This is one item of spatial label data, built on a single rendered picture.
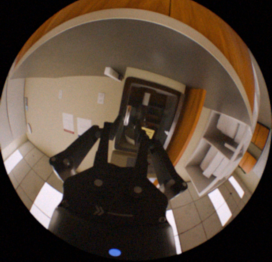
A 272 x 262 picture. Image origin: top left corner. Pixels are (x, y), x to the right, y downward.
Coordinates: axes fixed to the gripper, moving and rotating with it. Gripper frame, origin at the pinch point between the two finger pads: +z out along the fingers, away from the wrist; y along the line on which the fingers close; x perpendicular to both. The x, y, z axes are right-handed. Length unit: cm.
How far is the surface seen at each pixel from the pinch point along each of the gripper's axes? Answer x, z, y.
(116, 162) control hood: -30.5, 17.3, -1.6
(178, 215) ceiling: -147, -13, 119
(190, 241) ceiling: -146, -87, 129
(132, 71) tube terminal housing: 17.9, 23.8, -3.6
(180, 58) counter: 20.6, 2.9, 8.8
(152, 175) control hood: -33.9, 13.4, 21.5
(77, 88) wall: 4, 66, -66
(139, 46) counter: 20.3, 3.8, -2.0
